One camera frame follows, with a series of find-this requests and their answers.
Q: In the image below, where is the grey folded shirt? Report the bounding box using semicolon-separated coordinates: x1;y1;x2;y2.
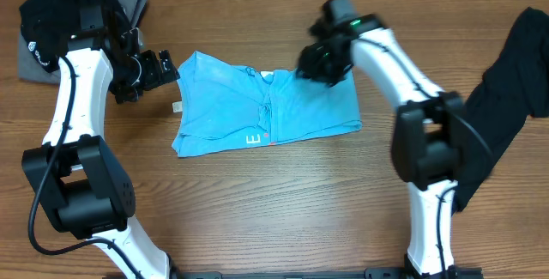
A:
17;0;147;84

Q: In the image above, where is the black garment on right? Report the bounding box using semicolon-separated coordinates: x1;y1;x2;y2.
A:
453;7;548;212

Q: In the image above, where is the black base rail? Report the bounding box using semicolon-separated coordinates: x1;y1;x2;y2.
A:
177;268;413;279

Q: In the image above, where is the black folded shirt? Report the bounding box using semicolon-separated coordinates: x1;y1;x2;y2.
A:
20;0;133;73

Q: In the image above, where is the light blue t-shirt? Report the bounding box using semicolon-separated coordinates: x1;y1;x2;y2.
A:
172;52;362;157

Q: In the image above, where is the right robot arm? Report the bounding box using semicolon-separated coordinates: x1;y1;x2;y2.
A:
297;0;464;278

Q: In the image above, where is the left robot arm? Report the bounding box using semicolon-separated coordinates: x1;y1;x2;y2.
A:
21;3;178;278

